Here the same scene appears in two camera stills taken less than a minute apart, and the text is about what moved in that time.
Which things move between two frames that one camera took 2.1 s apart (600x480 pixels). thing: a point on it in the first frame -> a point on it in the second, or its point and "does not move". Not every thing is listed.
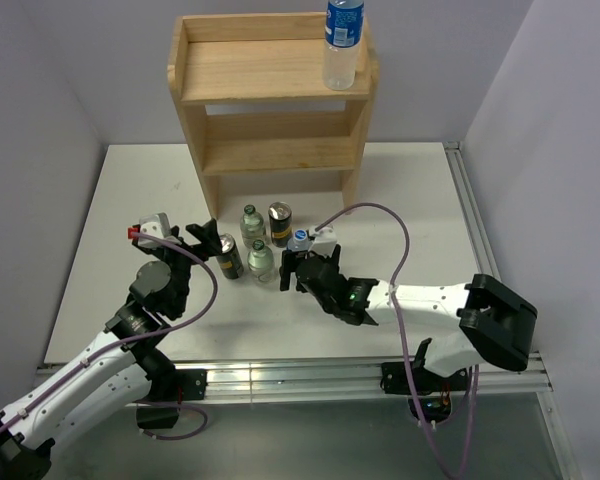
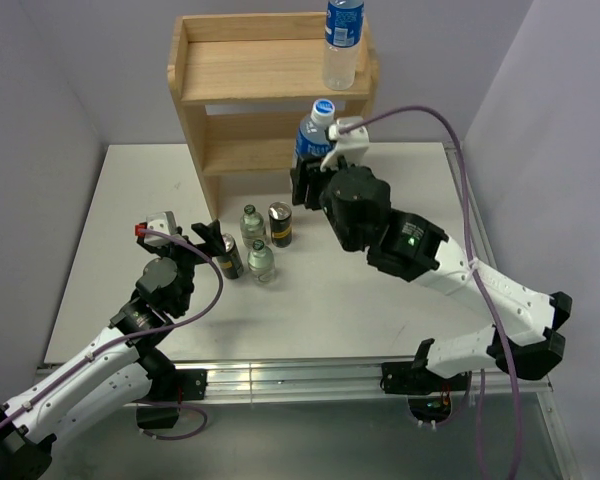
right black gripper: [291, 259] -> [302, 174]
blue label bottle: [299, 242] -> [311, 139]
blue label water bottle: [343, 33] does not move
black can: [230, 259] does not move
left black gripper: [208, 237] does not move
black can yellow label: [280, 217] does not move
